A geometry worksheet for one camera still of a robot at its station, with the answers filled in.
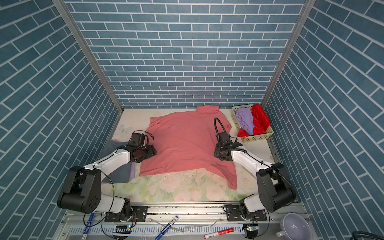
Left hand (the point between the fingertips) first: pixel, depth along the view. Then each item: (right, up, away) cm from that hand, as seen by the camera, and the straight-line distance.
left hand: (153, 151), depth 92 cm
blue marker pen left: (-23, -32, -24) cm, 46 cm away
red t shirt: (+73, +19, +14) cm, 77 cm away
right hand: (+40, +1, -1) cm, 40 cm away
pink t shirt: (+20, +6, +14) cm, 25 cm away
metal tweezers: (+23, -31, -21) cm, 44 cm away
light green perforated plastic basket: (+76, +12, +10) cm, 78 cm away
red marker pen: (+41, -32, -24) cm, 57 cm away
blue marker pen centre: (+14, -31, -23) cm, 41 cm away
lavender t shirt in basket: (+61, +21, +13) cm, 66 cm away
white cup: (+75, -32, -22) cm, 84 cm away
